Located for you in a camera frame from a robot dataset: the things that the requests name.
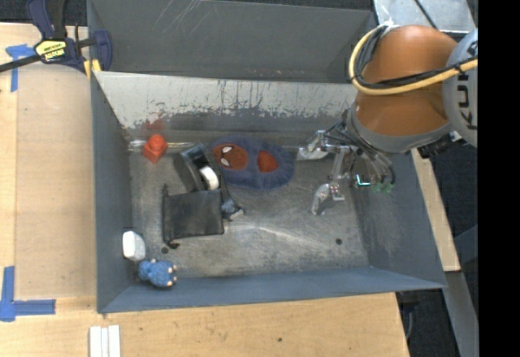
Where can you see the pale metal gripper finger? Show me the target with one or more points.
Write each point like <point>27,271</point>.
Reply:
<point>315,149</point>
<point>325,194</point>

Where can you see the grey metal bin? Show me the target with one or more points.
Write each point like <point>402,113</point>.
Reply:
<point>284,233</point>

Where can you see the black tape dispenser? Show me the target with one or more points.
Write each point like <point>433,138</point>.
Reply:
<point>193,168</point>

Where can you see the black cloth pouch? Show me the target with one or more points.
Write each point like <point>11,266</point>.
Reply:
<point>191,213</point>

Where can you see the red toy block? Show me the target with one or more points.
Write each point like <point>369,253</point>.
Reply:
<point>155,148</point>

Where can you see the blue toy animal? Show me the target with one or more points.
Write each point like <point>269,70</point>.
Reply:
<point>156,272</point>

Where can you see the pale wood board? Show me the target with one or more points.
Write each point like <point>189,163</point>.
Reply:
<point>53,184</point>

